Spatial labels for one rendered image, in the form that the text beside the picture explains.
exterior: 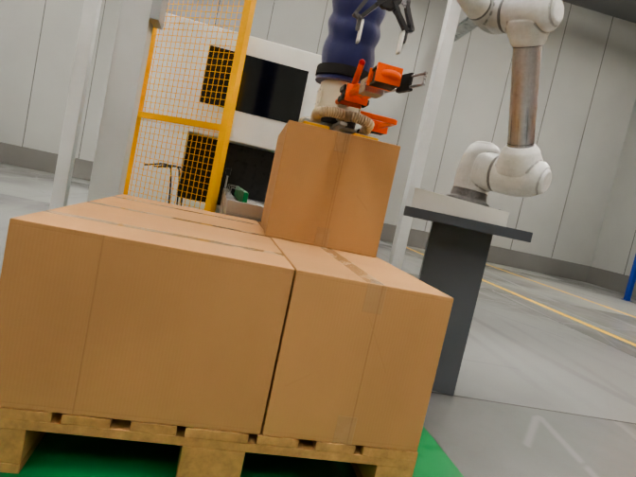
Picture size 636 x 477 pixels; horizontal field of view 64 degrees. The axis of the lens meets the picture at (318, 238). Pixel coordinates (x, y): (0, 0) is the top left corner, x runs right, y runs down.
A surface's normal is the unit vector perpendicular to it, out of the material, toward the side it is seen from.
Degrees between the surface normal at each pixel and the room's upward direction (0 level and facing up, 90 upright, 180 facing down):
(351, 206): 90
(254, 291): 90
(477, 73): 90
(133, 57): 90
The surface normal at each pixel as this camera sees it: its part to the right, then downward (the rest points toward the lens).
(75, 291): 0.19, 0.13
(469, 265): -0.20, 0.04
